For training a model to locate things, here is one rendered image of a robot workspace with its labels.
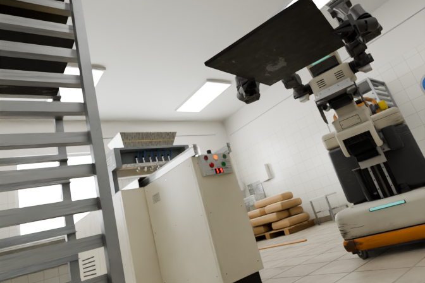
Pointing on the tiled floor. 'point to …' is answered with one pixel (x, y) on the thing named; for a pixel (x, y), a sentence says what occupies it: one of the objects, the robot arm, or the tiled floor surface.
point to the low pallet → (285, 230)
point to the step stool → (326, 208)
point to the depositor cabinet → (140, 241)
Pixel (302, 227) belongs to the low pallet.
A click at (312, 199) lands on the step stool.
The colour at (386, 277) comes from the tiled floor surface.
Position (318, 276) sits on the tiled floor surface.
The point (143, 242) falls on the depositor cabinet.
